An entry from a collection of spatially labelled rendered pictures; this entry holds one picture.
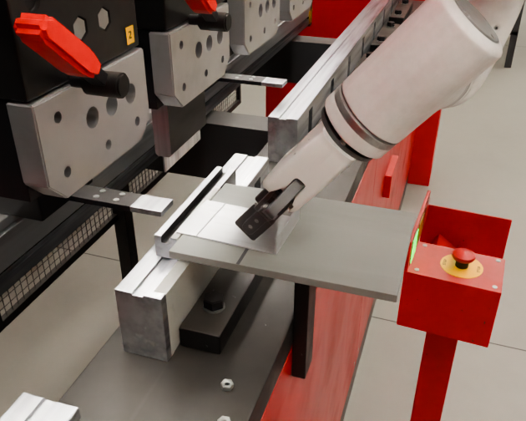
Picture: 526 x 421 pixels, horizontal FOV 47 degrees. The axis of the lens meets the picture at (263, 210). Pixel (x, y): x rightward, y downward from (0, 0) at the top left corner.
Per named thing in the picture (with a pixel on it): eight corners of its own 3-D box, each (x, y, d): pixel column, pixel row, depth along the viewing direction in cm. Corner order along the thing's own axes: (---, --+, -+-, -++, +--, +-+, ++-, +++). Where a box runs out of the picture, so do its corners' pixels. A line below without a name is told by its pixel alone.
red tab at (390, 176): (389, 198, 173) (391, 176, 170) (381, 197, 174) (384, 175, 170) (396, 175, 186) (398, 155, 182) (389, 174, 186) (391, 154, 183)
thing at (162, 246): (178, 260, 73) (176, 239, 72) (156, 255, 74) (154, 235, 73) (235, 186, 90) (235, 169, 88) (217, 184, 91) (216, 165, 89)
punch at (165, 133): (173, 173, 69) (166, 93, 64) (157, 170, 70) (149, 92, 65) (207, 140, 77) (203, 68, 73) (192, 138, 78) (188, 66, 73)
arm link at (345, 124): (353, 69, 65) (335, 88, 66) (331, 95, 57) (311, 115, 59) (407, 124, 65) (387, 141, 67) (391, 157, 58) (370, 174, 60)
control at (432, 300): (488, 347, 104) (509, 263, 95) (396, 324, 110) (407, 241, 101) (496, 283, 120) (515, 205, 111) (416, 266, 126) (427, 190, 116)
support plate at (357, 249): (397, 303, 63) (397, 296, 62) (169, 257, 70) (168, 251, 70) (415, 219, 78) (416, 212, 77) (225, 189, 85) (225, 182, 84)
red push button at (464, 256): (471, 277, 103) (475, 261, 101) (447, 272, 104) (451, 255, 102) (473, 265, 106) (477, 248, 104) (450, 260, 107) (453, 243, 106)
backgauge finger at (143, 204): (146, 242, 74) (142, 207, 71) (-27, 209, 81) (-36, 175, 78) (187, 197, 84) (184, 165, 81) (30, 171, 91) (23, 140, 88)
